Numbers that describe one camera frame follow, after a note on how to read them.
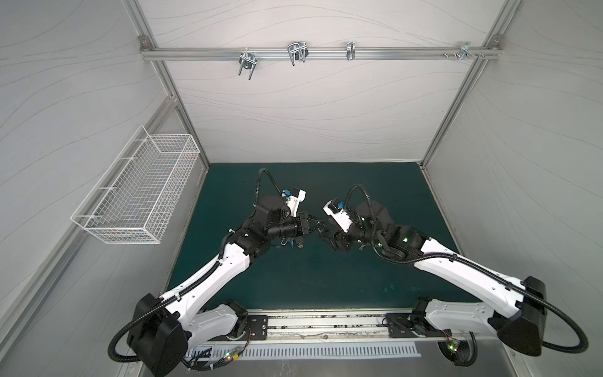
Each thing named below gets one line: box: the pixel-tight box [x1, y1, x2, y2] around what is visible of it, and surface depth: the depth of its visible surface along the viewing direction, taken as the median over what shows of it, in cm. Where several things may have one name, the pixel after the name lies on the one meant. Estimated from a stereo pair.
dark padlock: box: [296, 235, 304, 249], surface depth 94 cm
